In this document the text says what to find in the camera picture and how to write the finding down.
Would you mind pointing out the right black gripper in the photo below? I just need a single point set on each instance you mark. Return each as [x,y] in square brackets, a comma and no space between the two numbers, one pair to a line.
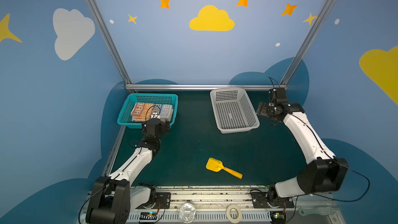
[266,110]

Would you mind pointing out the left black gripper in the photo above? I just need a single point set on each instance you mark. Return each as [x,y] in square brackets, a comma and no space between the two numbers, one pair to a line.
[163,125]

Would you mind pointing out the teal plastic basket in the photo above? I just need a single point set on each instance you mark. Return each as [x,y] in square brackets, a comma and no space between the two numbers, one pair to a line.
[153,98]

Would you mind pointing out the grey plastic basket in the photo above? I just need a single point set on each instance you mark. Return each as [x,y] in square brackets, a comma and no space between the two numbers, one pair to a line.
[233,110]

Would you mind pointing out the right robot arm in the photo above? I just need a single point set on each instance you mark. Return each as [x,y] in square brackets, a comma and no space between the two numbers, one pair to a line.
[324,171]

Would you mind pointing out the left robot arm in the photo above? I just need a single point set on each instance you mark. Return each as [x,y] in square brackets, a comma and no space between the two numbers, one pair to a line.
[112,197]

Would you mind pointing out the yellow toy shovel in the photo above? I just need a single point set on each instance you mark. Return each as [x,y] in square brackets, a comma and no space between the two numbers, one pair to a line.
[217,166]

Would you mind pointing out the left circuit board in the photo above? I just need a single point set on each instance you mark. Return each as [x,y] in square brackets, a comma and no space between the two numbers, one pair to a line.
[148,217]

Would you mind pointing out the circuit board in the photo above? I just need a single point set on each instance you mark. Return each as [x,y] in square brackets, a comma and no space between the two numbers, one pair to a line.
[148,217]
[278,218]

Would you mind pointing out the clear round lid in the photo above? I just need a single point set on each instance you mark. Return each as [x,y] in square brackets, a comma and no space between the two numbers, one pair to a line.
[187,213]

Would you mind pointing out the right circuit board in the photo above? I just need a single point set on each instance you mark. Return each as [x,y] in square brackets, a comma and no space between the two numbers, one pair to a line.
[278,218]

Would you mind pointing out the grey-green brush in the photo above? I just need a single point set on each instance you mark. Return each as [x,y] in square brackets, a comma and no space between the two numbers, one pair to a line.
[320,210]

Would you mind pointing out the white tape roll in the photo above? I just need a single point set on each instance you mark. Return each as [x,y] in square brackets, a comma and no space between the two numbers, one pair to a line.
[234,214]

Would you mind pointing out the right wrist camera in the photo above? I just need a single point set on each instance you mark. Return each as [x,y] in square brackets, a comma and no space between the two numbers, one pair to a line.
[277,96]

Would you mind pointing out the aluminium frame back rail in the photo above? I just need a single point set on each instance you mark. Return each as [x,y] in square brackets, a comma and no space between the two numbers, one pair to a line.
[146,87]

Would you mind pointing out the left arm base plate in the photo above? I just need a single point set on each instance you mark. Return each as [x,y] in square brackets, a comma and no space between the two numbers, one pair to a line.
[162,198]

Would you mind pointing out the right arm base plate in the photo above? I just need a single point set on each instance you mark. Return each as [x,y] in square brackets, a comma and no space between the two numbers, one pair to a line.
[261,199]

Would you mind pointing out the aluminium front rail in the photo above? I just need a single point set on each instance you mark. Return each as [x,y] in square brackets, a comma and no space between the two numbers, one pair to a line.
[211,203]

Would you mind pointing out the aluminium frame right post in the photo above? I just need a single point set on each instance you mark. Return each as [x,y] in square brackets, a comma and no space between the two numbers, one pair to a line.
[309,38]

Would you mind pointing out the aluminium frame post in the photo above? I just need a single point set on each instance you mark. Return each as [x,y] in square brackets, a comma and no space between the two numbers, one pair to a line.
[309,38]
[109,42]

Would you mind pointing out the aluminium frame left post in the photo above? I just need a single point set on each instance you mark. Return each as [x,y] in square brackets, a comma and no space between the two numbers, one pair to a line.
[109,42]

